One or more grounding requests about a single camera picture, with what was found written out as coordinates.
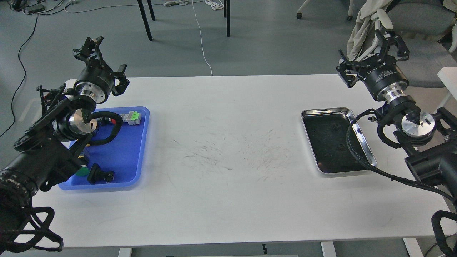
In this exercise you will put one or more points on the black switch part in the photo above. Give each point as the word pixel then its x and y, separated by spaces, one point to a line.
pixel 96 174

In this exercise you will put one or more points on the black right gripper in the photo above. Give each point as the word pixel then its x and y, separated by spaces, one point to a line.
pixel 381 75

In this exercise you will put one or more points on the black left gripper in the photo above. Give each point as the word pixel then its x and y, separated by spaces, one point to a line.
pixel 94 80

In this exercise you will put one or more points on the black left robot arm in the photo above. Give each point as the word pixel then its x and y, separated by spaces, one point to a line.
pixel 49 150

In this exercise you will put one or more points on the black table leg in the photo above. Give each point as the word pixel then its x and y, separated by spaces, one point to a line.
pixel 144 17
pixel 227 6

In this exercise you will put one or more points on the grey office chair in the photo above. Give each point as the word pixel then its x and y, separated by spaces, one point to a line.
pixel 421 23

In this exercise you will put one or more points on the blue plastic tray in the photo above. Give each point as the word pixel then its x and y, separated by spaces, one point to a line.
pixel 123 155

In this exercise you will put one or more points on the beige jacket on chair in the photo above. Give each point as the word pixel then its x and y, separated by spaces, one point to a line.
pixel 362 25

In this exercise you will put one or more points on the black table leg left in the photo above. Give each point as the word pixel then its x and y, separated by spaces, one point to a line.
pixel 144 17

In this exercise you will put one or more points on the grey green connector part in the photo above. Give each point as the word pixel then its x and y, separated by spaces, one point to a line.
pixel 132 118

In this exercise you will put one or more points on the white side table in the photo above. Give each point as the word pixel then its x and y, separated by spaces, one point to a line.
pixel 448 75

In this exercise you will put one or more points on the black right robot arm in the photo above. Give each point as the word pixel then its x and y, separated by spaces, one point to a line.
pixel 429 140

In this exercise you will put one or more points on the black table leg right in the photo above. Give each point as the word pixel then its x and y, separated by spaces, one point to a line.
pixel 227 6

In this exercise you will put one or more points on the silver metal tray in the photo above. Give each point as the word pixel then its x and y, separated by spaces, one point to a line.
pixel 326 131

